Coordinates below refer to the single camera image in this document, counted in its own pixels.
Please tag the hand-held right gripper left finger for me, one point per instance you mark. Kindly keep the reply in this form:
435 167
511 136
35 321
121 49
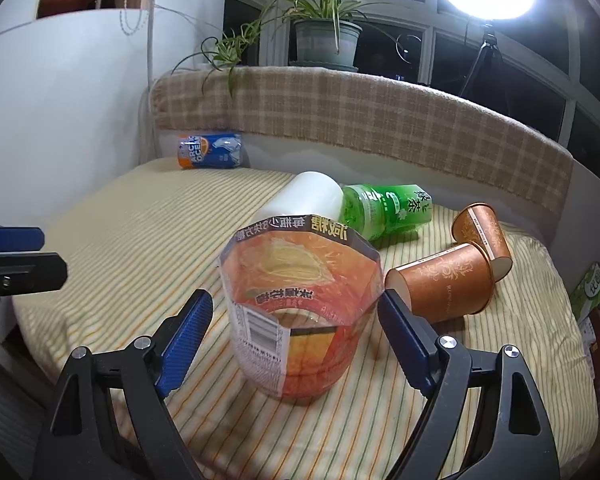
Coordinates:
186 342

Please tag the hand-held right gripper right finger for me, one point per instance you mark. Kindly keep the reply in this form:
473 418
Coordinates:
404 342

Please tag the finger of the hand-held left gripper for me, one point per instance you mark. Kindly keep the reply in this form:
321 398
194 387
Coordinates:
20 237
30 272

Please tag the orange label plastic cup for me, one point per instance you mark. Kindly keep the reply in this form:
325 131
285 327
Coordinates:
307 360

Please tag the brown paper cup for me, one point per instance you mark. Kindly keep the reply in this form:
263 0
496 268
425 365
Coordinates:
485 232
445 280

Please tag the white cup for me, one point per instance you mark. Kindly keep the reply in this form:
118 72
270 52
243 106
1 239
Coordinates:
305 200

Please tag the striped bed sheet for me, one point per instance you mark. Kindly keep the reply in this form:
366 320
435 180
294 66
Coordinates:
130 220

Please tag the green tea bottle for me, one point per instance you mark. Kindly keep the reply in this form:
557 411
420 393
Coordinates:
380 210

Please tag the blue and orange can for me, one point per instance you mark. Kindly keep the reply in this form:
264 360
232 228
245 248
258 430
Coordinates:
210 151

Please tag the green carton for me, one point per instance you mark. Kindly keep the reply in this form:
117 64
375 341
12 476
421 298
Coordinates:
592 285

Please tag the plaid blanket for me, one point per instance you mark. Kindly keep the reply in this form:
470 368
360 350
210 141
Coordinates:
330 110

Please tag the potted spider plant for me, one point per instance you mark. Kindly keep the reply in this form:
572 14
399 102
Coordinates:
325 42

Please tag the black tripod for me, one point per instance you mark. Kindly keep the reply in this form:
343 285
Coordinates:
490 42

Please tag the window frame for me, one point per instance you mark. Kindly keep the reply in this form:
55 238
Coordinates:
430 35

